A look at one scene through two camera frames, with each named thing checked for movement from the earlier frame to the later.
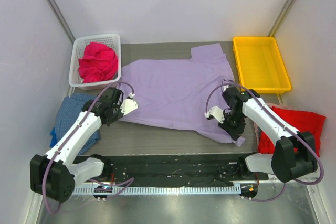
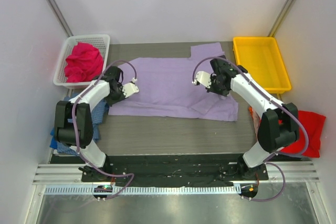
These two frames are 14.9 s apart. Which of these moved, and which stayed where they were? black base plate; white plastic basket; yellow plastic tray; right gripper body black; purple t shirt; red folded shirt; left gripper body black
Moved: right gripper body black; purple t shirt; left gripper body black; white plastic basket
Stayed: black base plate; yellow plastic tray; red folded shirt
